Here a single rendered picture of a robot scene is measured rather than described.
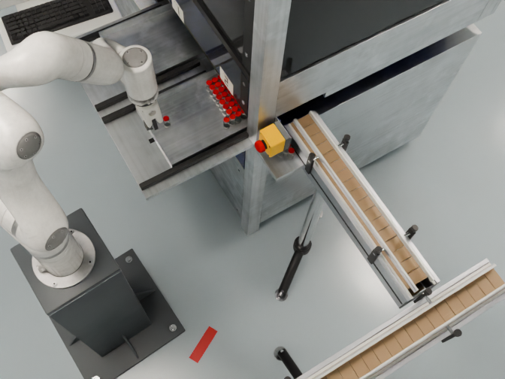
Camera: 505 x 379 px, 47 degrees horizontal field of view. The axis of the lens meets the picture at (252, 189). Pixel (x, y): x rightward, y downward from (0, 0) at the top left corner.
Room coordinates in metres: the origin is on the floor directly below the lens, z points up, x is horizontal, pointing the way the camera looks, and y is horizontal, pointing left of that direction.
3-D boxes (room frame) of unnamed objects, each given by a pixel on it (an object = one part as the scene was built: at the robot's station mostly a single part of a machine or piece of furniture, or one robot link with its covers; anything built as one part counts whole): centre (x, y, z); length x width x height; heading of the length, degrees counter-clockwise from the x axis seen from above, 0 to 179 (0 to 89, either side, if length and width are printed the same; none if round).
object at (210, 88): (1.08, 0.14, 0.90); 0.18 x 0.02 x 0.05; 37
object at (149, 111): (0.86, 0.32, 1.21); 0.10 x 0.07 x 0.11; 36
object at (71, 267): (0.50, 0.56, 0.95); 0.19 x 0.19 x 0.18
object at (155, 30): (1.32, 0.39, 0.90); 0.34 x 0.26 x 0.04; 126
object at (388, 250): (0.76, -0.33, 0.92); 0.69 x 0.15 x 0.16; 36
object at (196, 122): (1.03, 0.21, 0.90); 0.34 x 0.26 x 0.04; 127
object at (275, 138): (0.91, -0.05, 1.00); 0.08 x 0.07 x 0.07; 126
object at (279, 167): (0.92, -0.09, 0.87); 0.14 x 0.13 x 0.02; 126
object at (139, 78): (0.87, 0.32, 1.35); 0.09 x 0.08 x 0.13; 57
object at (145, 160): (1.14, 0.35, 0.87); 0.70 x 0.48 x 0.02; 36
